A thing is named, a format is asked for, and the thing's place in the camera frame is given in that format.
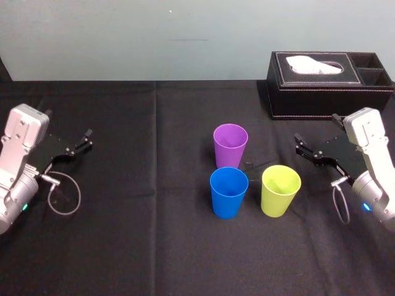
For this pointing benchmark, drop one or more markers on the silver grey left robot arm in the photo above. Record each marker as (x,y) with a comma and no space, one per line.
(15,160)

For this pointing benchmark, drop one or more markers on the dark upright object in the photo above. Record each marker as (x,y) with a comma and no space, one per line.
(4,71)

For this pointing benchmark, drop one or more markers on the black tablecloth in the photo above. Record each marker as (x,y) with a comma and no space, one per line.
(123,246)

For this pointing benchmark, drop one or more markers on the white tissue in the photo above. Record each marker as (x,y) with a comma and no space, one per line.
(308,65)

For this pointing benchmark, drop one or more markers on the blue plastic cup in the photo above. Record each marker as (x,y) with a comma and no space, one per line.
(229,194)

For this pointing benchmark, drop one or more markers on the purple plastic cup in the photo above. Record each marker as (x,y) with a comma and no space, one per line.
(230,148)

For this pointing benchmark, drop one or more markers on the black leather tissue box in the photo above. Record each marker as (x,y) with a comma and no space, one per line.
(324,98)

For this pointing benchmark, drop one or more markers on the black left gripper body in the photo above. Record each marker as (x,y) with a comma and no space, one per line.
(46,152)

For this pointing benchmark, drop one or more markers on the yellow-green plastic cup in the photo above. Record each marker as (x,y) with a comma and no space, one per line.
(279,194)

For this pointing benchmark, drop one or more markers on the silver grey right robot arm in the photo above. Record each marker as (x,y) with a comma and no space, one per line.
(368,145)

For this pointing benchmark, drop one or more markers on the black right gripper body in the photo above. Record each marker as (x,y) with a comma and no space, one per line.
(339,155)

